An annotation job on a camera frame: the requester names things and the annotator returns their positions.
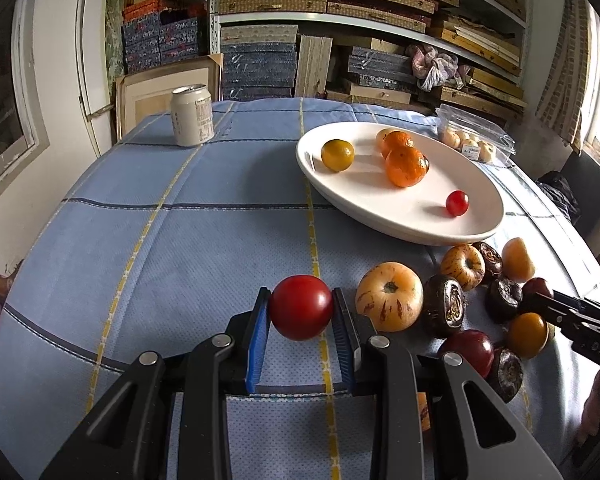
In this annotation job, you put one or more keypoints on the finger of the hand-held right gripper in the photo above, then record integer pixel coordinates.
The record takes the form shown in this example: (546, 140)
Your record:
(590, 304)
(555, 314)

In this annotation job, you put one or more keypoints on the clear plastic clamshell box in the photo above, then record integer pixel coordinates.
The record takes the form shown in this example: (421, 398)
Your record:
(480, 121)

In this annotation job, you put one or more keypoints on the pack of pale small fruits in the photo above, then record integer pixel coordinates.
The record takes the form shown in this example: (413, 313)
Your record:
(452, 137)

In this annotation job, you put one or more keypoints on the small red tomato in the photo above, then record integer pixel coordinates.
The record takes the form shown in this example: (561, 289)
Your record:
(457, 203)

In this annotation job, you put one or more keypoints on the white metal shelf rack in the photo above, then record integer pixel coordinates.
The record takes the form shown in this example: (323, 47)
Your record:
(280, 18)

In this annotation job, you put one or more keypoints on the pink plastic bag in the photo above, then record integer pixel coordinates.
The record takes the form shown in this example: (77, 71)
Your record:
(432, 67)

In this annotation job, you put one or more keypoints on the orange persimmon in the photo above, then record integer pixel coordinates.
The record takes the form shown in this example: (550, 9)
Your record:
(517, 260)

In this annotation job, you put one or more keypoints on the white curved trim strip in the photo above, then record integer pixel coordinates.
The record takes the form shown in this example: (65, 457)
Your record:
(82, 60)

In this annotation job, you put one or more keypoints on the white framed window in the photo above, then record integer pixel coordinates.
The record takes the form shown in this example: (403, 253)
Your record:
(0, 85)

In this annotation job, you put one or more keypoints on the white drink can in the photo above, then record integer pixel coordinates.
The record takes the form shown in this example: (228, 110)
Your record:
(192, 120)

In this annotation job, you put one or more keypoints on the black jacket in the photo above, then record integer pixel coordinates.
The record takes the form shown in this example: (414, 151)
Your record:
(560, 192)

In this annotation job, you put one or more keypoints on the dark padded chair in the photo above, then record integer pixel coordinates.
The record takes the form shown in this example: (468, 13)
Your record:
(595, 190)

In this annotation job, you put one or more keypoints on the green patterned board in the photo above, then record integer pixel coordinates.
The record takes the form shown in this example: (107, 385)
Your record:
(114, 35)

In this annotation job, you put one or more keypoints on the patterned curtain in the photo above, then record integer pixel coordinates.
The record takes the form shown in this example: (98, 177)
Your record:
(565, 85)

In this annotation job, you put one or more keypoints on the dark purple mangosteen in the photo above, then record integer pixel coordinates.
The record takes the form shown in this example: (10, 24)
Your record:
(444, 305)
(502, 299)
(505, 375)
(491, 260)

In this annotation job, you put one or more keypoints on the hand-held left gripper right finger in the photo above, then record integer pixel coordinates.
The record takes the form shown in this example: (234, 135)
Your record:
(347, 340)

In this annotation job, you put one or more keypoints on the dark red plum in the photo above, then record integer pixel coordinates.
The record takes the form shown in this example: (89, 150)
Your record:
(467, 352)
(537, 286)

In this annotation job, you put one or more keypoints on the white plate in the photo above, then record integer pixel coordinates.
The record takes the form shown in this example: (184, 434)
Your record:
(405, 212)

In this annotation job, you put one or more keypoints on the wooden picture frame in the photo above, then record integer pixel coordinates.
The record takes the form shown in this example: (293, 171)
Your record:
(155, 100)

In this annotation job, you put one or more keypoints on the orange mandarin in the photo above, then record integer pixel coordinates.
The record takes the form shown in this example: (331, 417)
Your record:
(406, 167)
(401, 140)

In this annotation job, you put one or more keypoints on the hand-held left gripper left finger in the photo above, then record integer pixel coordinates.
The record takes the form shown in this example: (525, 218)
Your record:
(257, 340)

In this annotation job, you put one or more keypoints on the yellow orange citrus fruit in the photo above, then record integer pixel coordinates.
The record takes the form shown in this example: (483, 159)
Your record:
(527, 336)
(337, 155)

